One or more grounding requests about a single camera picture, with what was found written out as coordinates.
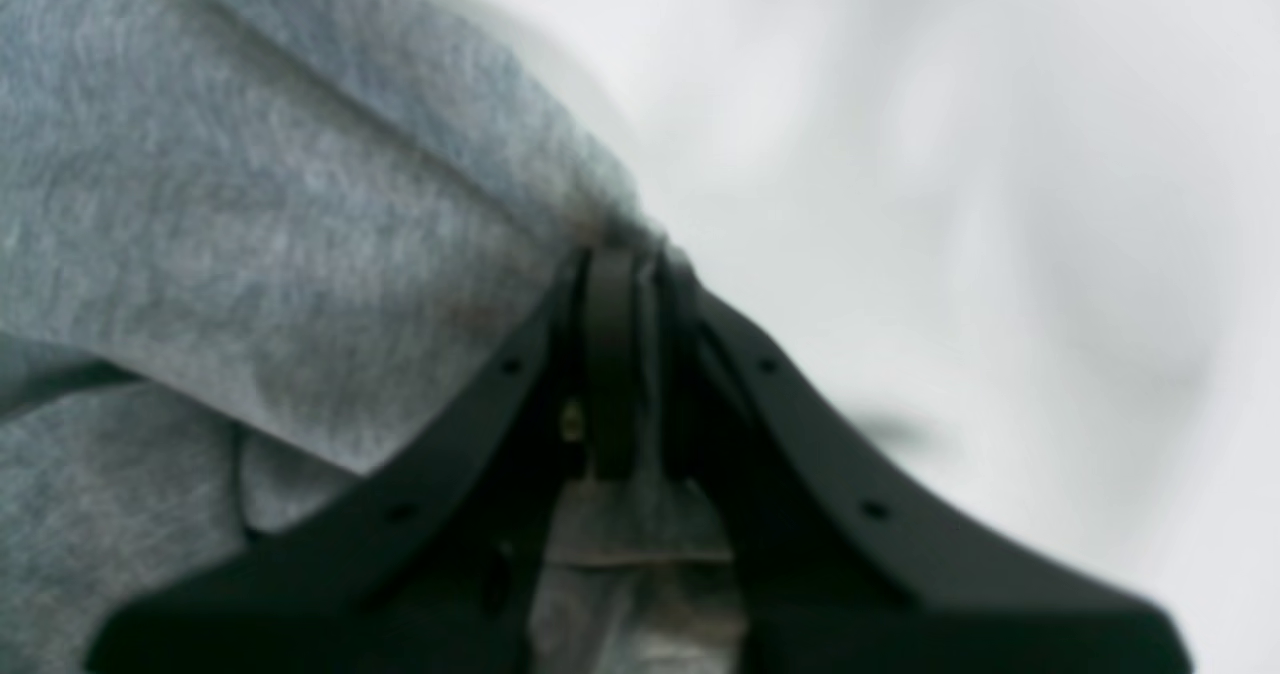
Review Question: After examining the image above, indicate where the grey T-shirt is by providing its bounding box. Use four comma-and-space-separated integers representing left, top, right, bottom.
0, 0, 751, 674

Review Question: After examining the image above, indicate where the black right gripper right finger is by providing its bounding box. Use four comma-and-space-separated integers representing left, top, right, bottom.
655, 249, 1192, 673

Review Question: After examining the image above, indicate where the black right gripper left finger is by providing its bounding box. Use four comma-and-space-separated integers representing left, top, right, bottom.
87, 249, 639, 673

